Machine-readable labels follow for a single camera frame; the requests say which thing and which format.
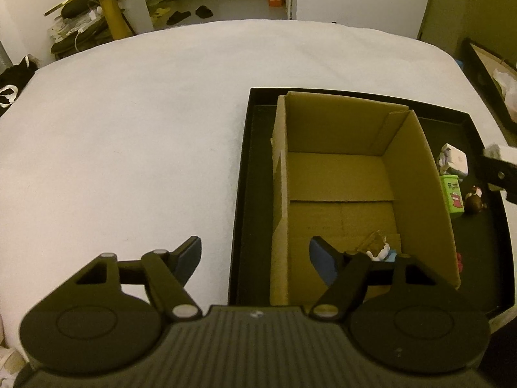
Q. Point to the brown bear figurine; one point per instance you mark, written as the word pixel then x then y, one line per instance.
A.
pixel 473 201

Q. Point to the brown cardboard box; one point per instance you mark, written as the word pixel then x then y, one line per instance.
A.
pixel 342 168

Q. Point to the black slipper right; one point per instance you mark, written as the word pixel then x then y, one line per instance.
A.
pixel 203 12

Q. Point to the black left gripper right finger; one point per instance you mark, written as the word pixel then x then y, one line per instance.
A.
pixel 347 276

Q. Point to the black slipper left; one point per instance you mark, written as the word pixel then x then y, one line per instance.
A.
pixel 177 17

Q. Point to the black tray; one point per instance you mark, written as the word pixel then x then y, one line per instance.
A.
pixel 484 242

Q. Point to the black ghost face mask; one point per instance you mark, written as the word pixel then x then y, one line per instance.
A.
pixel 14 79

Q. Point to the open box on floor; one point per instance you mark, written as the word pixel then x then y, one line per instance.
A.
pixel 495 80

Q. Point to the green toy box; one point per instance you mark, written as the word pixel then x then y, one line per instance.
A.
pixel 452 195

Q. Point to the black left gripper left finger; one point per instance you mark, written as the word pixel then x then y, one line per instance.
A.
pixel 164 274

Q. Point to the white rectangular box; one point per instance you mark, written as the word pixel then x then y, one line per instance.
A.
pixel 452 161

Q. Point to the round gold side table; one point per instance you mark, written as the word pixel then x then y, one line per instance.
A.
pixel 117 23

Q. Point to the black slipper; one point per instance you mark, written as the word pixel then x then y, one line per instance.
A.
pixel 203 12
pixel 177 17

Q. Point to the small blue white figurine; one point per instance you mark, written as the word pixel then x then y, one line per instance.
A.
pixel 376 247

